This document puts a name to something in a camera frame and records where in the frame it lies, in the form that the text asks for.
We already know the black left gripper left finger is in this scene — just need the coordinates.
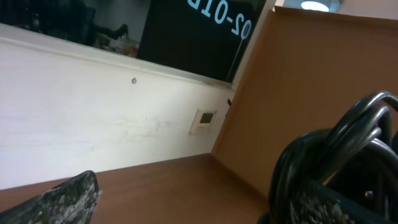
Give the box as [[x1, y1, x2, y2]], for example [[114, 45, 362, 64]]
[[1, 170, 100, 224]]

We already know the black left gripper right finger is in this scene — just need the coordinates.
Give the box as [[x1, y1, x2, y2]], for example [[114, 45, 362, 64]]
[[287, 180, 392, 224]]

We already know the brown wooden side partition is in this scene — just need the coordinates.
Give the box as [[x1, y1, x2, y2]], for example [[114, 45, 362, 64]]
[[213, 7, 397, 195]]

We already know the dark glass window panel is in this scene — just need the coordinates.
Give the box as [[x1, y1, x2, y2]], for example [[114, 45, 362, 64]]
[[1, 0, 265, 83]]

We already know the black USB cable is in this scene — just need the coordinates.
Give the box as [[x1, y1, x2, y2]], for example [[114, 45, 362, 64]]
[[257, 90, 398, 224]]

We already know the white wall thermostat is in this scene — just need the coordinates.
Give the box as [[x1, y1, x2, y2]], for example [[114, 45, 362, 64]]
[[189, 109, 217, 135]]

